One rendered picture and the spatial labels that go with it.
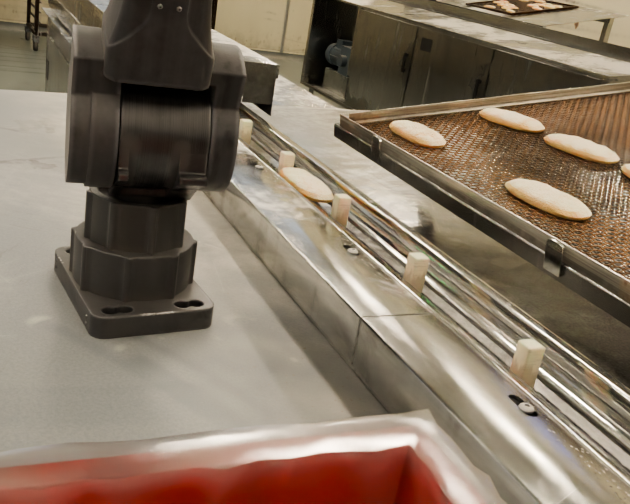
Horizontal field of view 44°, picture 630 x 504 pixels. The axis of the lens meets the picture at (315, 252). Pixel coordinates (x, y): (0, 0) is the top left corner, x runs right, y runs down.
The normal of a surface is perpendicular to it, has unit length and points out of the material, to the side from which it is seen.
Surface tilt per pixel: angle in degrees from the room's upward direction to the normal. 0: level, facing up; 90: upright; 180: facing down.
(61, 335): 0
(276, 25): 90
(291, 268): 90
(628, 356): 0
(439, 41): 90
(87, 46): 32
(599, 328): 0
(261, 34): 90
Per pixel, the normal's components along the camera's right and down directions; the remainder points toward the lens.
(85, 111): 0.35, -0.05
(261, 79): 0.39, 0.39
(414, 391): -0.90, 0.00
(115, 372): 0.16, -0.92
